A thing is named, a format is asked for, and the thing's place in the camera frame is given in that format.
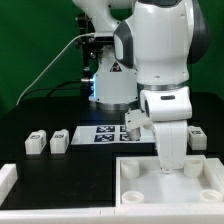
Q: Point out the white obstacle wall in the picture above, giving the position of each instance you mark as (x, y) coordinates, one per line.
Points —
(125, 215)
(8, 177)

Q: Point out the white obstacle wall left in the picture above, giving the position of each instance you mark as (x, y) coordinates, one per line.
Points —
(8, 177)

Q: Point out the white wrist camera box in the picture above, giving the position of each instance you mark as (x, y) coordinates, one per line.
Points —
(134, 119)

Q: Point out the white square tabletop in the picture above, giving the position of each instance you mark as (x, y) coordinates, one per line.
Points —
(141, 180)

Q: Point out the white obstacle wall front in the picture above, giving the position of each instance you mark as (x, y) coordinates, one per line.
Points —
(125, 215)

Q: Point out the white marker sheet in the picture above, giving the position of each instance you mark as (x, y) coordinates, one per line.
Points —
(102, 134)

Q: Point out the black camera stand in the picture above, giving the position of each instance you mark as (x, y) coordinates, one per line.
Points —
(85, 26)

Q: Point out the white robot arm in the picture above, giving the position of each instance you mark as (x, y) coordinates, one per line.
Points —
(145, 48)

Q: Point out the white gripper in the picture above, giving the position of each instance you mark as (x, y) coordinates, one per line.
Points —
(171, 144)

